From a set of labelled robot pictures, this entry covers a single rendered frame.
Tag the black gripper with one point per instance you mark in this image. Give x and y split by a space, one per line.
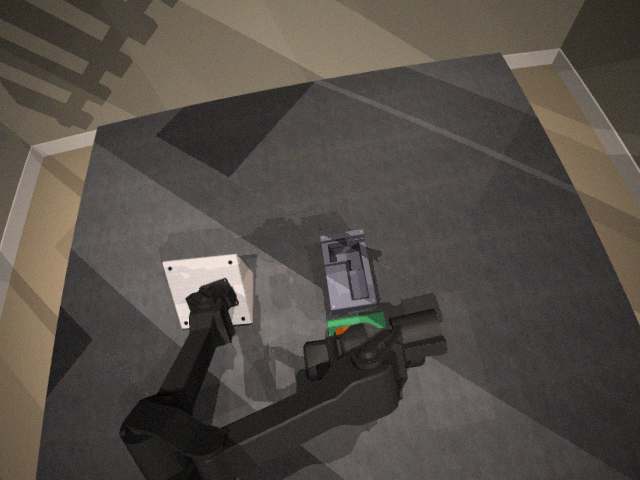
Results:
317 361

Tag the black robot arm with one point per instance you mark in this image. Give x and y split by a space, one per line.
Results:
364 383

